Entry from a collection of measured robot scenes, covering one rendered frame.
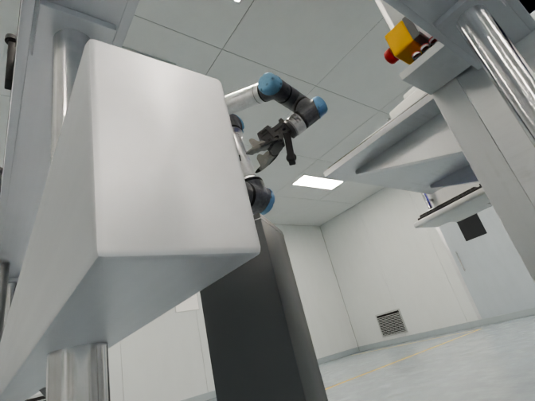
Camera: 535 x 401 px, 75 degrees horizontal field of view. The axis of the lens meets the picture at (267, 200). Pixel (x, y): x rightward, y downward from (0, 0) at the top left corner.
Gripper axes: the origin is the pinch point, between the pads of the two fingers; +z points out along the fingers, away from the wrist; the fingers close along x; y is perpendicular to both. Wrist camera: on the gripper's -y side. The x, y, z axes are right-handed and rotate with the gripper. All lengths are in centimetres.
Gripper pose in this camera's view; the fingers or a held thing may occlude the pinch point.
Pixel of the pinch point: (251, 165)
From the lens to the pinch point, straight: 125.8
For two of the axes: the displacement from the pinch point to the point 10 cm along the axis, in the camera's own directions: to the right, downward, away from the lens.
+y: -6.0, -6.9, 4.0
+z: -7.8, 6.2, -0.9
